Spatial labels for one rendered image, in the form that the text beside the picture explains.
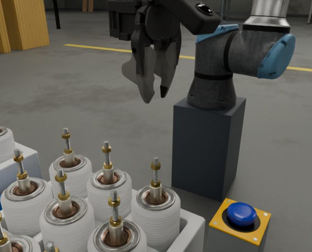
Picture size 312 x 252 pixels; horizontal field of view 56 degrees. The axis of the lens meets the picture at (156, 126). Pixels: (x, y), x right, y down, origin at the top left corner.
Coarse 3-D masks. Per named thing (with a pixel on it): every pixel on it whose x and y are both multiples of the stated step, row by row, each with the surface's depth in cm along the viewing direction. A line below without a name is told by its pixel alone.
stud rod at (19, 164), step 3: (15, 150) 55; (18, 150) 55; (15, 153) 55; (18, 153) 55; (15, 156) 55; (18, 156) 55; (18, 162) 55; (21, 162) 56; (18, 165) 56; (21, 165) 56; (18, 168) 56; (21, 168) 56; (18, 171) 57; (21, 171) 56; (24, 177) 57
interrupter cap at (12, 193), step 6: (30, 180) 61; (36, 180) 61; (42, 180) 61; (12, 186) 59; (36, 186) 59; (42, 186) 59; (6, 192) 57; (12, 192) 57; (18, 192) 58; (30, 192) 57; (36, 192) 57; (12, 198) 55; (18, 198) 56; (24, 198) 55; (30, 198) 56
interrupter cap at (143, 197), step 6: (162, 186) 59; (138, 192) 57; (144, 192) 57; (162, 192) 57; (168, 192) 57; (138, 198) 56; (144, 198) 56; (162, 198) 56; (168, 198) 55; (174, 198) 55; (144, 204) 54; (150, 204) 54; (156, 204) 54; (162, 204) 54; (168, 204) 54; (156, 210) 53
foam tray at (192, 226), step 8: (128, 216) 62; (184, 216) 62; (192, 216) 62; (200, 216) 62; (96, 224) 59; (184, 224) 62; (192, 224) 59; (200, 224) 60; (8, 232) 57; (40, 232) 57; (184, 232) 57; (192, 232) 57; (200, 232) 60; (40, 240) 56; (176, 240) 56; (184, 240) 56; (192, 240) 57; (200, 240) 62; (40, 248) 56; (152, 248) 54; (168, 248) 54; (176, 248) 54; (184, 248) 54; (192, 248) 58; (200, 248) 63
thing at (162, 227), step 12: (132, 204) 55; (132, 216) 56; (144, 216) 53; (156, 216) 52; (168, 216) 53; (144, 228) 54; (156, 228) 53; (168, 228) 54; (156, 240) 54; (168, 240) 56
